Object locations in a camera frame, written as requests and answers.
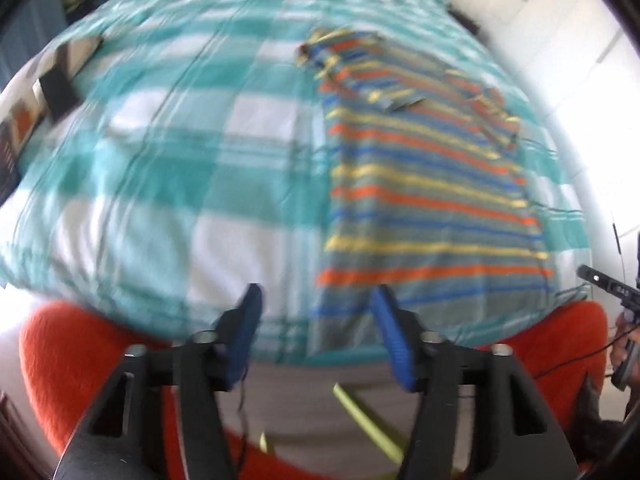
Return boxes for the patterned beige cushion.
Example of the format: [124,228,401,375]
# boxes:
[1,35,103,200]

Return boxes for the black smartphone dark screen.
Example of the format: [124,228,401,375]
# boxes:
[38,64,81,124]

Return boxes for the striped knit sweater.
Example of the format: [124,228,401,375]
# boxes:
[300,28,555,354]

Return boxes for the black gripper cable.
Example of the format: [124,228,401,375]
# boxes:
[531,326,640,380]

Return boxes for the teal white checked bedspread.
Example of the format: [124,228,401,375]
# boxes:
[1,0,591,365]

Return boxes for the lime green strap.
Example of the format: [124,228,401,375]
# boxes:
[258,382,464,478]

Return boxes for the teal curtain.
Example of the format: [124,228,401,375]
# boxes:
[1,0,67,88]

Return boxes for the orange trousers of operator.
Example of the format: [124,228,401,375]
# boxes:
[20,301,608,479]

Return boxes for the dark bedside table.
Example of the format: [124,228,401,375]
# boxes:
[447,4,480,38]

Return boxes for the right hand of person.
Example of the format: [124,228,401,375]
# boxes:
[610,313,639,370]

